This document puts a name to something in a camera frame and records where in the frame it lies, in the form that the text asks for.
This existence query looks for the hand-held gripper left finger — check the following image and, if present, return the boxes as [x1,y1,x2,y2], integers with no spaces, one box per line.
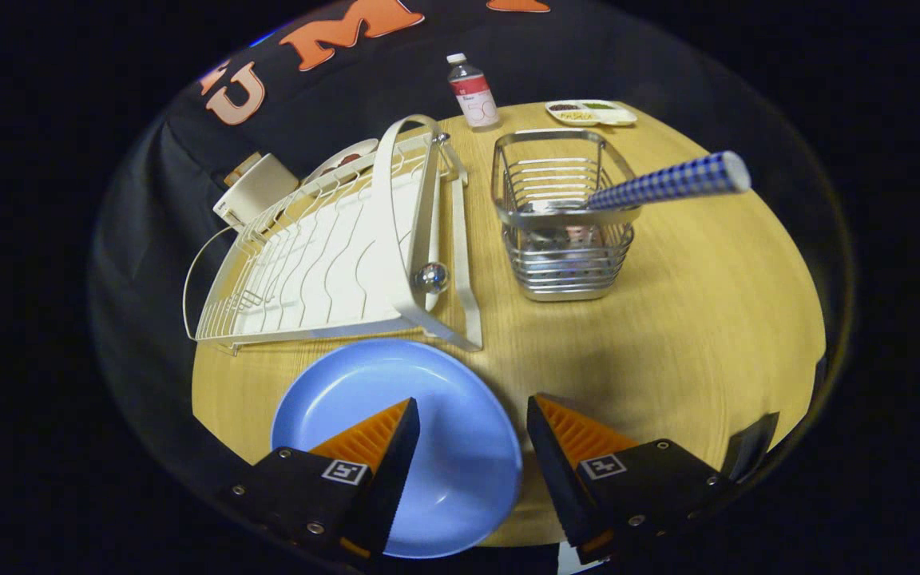
[220,397,422,561]

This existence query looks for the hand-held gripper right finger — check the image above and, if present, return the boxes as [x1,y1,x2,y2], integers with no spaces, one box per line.
[525,391,740,566]

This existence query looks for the blue round plate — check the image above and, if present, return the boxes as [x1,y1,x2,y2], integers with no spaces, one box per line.
[270,339,523,559]

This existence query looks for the silver metal wire basket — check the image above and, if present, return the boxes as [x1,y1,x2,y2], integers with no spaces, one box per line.
[492,129,641,302]

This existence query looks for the white wire dish rack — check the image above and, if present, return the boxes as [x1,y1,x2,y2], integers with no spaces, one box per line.
[182,114,483,356]

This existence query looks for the spoon with blue checked handle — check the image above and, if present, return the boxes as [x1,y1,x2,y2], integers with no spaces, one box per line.
[540,151,751,216]

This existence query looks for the small white round plate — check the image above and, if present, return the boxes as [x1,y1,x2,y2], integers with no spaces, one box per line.
[300,138,381,188]

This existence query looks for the white divided dish with beans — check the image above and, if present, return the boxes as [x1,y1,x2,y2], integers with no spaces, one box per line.
[545,99,638,128]

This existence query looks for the white toaster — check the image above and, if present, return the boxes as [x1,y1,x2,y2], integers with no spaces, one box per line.
[212,153,301,232]

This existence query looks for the clear bottle red label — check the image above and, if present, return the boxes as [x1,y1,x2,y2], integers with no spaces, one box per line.
[446,53,501,130]

